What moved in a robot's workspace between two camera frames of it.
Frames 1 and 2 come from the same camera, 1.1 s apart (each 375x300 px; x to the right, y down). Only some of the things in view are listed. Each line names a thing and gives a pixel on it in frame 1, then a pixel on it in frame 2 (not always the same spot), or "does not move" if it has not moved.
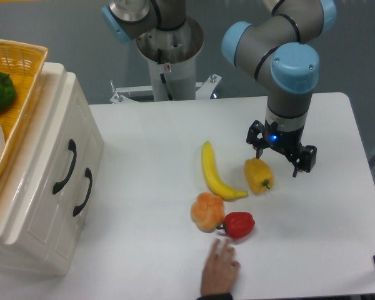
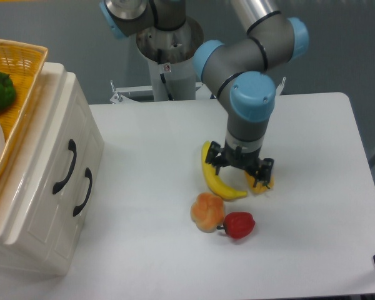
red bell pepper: [237, 224] does not move
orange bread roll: [207, 212] does not move
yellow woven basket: [23, 64] does not move
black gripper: [289, 143] → [262, 169]
